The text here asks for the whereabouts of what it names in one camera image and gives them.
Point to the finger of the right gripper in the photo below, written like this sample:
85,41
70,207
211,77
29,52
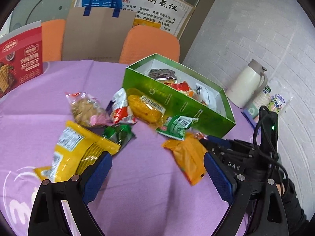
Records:
211,142

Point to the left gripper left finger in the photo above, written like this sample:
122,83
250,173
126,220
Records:
48,216

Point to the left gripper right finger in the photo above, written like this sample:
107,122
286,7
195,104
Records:
268,216

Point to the orange snack pouch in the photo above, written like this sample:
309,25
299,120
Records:
188,155

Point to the green white snack packet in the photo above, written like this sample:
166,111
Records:
176,127

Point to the red peanut bag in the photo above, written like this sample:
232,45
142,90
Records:
184,88

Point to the yellow chip bag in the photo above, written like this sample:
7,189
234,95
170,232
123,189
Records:
76,149

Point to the yellow corn snack pack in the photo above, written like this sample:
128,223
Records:
144,107

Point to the brown label snack bag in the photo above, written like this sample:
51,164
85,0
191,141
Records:
162,74

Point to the red white snack packet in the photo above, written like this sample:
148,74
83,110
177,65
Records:
119,110

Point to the pink seed snack bag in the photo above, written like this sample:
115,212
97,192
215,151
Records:
87,111

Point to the white snack pouch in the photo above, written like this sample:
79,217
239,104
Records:
205,96

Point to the right human hand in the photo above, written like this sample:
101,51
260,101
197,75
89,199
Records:
282,186

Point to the green open cardboard box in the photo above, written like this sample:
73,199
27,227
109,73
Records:
217,122

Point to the white thermos jug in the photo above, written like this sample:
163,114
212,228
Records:
248,84

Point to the right orange chair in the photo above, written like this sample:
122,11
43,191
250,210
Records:
142,41

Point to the orange chair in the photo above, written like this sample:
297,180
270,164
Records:
142,41
52,39

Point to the chinese text poster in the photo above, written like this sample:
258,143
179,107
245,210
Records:
171,16

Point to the brown cardboard sheet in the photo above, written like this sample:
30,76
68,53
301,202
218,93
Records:
96,33

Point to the red cracker box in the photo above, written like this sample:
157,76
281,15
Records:
21,56

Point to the left orange chair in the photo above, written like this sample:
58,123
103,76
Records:
52,39

